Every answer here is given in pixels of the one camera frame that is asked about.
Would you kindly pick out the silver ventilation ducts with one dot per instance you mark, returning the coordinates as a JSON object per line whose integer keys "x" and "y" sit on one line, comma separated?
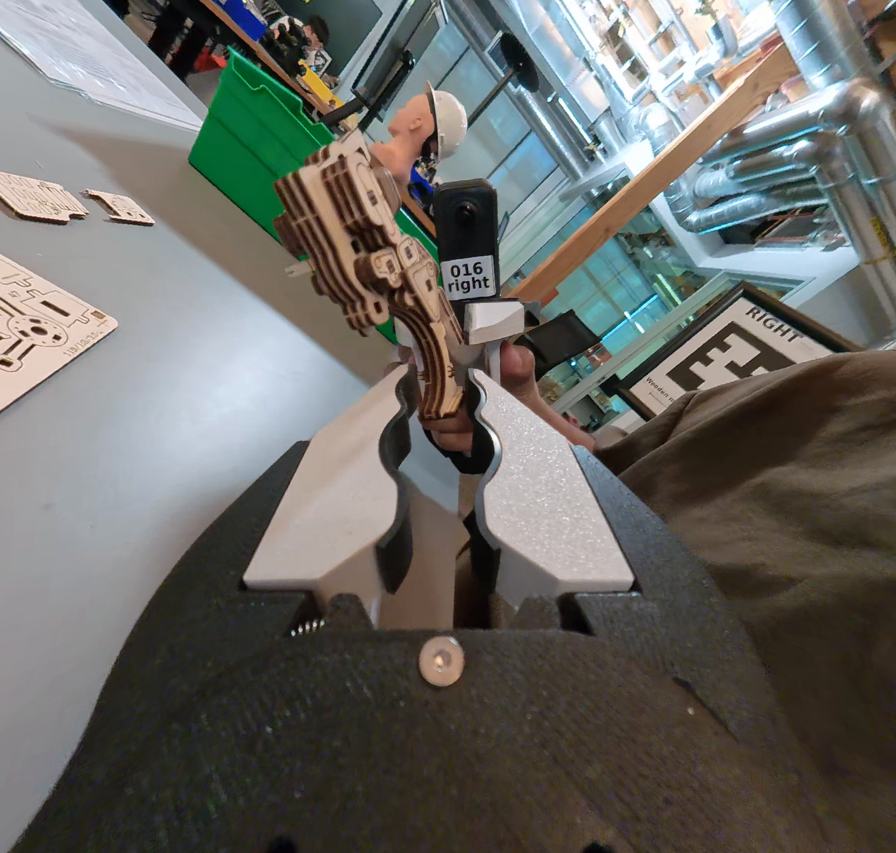
{"x": 770, "y": 202}

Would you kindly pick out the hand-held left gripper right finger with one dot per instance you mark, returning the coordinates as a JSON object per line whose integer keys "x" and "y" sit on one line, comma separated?
{"x": 553, "y": 517}

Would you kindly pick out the layered plywood mechanical model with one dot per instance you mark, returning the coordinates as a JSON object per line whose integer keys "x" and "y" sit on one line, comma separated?
{"x": 350, "y": 237}

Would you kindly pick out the grey desk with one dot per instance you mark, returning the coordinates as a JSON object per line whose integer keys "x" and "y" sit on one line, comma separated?
{"x": 175, "y": 377}

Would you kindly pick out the long wooden beam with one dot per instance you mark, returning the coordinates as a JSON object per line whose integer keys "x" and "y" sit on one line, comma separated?
{"x": 665, "y": 167}

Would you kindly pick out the plywood sheet with wheel cutouts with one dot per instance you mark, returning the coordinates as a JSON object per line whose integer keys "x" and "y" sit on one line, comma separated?
{"x": 77, "y": 328}

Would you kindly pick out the black disc on rod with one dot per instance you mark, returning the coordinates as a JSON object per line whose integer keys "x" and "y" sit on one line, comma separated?
{"x": 521, "y": 61}

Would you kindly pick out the green plastic bin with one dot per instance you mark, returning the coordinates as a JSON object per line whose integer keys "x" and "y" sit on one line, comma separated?
{"x": 245, "y": 138}

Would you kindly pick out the small plywood part plate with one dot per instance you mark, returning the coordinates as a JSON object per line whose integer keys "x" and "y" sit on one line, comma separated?
{"x": 35, "y": 198}
{"x": 122, "y": 207}

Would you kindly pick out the framed black-and-white marker sign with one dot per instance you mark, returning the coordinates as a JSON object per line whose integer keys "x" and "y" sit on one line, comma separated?
{"x": 728, "y": 356}

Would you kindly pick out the mannequin bust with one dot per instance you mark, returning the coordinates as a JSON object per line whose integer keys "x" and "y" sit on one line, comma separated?
{"x": 406, "y": 135}

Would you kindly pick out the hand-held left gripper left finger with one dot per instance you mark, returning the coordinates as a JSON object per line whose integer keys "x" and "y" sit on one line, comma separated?
{"x": 329, "y": 503}

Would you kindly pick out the person's right hand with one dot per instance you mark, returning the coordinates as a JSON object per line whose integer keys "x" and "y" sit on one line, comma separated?
{"x": 519, "y": 373}

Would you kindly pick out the white hard hat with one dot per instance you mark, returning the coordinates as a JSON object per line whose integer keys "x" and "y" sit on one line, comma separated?
{"x": 448, "y": 114}

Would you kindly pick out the white printed paper sheet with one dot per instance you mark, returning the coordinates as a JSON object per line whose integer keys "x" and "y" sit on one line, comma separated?
{"x": 70, "y": 33}

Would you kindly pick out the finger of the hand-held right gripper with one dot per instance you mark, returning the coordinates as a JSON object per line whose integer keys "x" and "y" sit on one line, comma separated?
{"x": 493, "y": 321}

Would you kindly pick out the person's right forearm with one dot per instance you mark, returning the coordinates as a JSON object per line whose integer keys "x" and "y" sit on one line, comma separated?
{"x": 770, "y": 517}

